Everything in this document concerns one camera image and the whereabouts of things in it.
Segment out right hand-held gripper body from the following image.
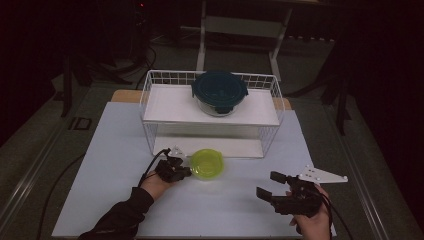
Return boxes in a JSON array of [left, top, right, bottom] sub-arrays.
[[272, 164, 350, 219]]

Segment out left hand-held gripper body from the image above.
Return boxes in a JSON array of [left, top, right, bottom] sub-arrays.
[[154, 145, 188, 184]]

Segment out yellow-green plastic bowl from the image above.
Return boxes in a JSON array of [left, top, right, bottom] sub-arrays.
[[188, 148, 225, 181]]

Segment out white wire shelf rack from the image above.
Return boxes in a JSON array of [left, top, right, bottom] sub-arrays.
[[138, 69, 287, 160]]

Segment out dark blue lidded container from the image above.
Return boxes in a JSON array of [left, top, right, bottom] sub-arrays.
[[190, 70, 250, 118]]

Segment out person's left hand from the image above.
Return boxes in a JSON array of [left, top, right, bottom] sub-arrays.
[[140, 170, 176, 202]]

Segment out person's right hand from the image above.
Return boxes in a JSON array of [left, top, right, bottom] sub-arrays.
[[284, 184, 333, 240]]

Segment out pale table cover sheet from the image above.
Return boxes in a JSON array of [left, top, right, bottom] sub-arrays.
[[51, 101, 337, 240]]

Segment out black stand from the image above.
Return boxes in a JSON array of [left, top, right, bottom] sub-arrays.
[[319, 64, 355, 137], [60, 49, 92, 118]]

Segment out black floor socket plate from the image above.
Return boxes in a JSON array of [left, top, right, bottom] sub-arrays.
[[68, 116, 94, 132]]

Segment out dark equipment with red light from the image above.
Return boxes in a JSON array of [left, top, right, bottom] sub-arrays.
[[130, 0, 150, 58]]

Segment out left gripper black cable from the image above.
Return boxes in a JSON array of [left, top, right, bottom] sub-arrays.
[[137, 147, 172, 188]]

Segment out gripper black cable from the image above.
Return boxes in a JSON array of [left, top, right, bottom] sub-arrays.
[[319, 191, 355, 240], [137, 147, 172, 188]]

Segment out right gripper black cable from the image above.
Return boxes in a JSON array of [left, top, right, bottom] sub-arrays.
[[319, 191, 355, 240]]

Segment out metal floor rail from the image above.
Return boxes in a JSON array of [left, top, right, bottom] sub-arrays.
[[0, 124, 69, 233], [323, 105, 392, 240]]

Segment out black floor cables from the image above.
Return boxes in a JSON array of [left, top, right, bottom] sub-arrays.
[[134, 45, 158, 90]]

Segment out black floor cable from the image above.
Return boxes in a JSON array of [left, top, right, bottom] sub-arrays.
[[34, 152, 86, 240]]

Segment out white metal stand frame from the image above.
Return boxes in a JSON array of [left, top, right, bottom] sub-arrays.
[[195, 0, 295, 83]]

